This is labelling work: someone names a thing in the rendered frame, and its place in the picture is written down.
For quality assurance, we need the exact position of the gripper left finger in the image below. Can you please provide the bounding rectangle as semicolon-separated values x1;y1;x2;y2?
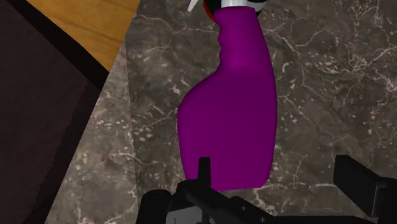
136;157;277;224

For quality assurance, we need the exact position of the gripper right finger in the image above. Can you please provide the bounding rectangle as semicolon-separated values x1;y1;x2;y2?
333;154;397;220

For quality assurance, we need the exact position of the purple spray bottle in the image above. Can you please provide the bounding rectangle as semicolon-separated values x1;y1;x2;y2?
176;0;278;192

